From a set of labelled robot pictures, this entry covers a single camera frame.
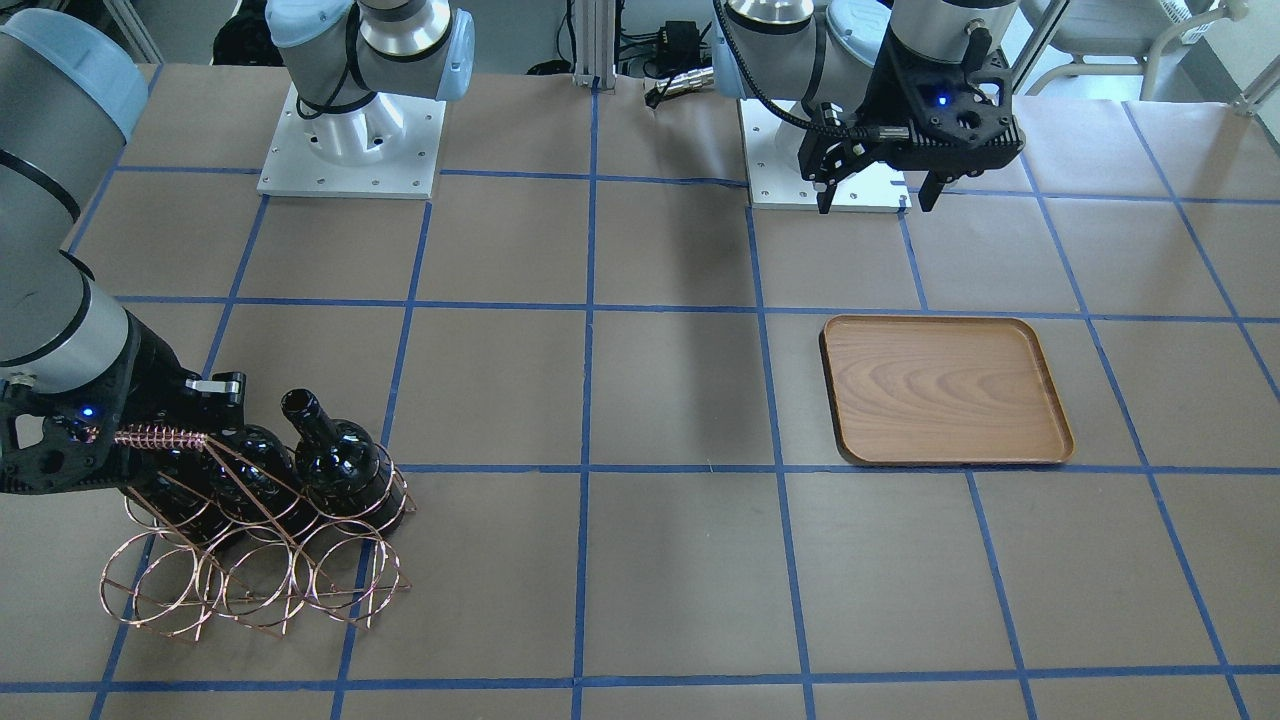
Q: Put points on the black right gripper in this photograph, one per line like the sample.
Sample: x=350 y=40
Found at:
x=152 y=372

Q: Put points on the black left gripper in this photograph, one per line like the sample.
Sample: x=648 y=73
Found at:
x=888 y=101

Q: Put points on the dark wine bottle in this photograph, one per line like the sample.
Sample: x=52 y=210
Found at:
x=343 y=472
x=180 y=484
x=259 y=487

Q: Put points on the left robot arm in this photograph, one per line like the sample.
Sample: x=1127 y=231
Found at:
x=805 y=60

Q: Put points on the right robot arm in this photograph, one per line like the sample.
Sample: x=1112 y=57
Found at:
x=81 y=376

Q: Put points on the wooden tray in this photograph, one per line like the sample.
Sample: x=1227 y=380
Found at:
x=942 y=390

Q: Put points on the black power adapter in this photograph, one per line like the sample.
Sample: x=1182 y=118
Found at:
x=678 y=45

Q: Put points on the white chair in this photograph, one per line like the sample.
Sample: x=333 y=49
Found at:
x=1130 y=38

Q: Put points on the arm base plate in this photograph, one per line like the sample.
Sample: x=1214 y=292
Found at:
x=775 y=182
x=387 y=149

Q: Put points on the copper wire wine basket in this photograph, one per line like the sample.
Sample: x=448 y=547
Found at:
x=254 y=572

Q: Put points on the aluminium frame post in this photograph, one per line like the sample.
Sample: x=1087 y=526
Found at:
x=593 y=30

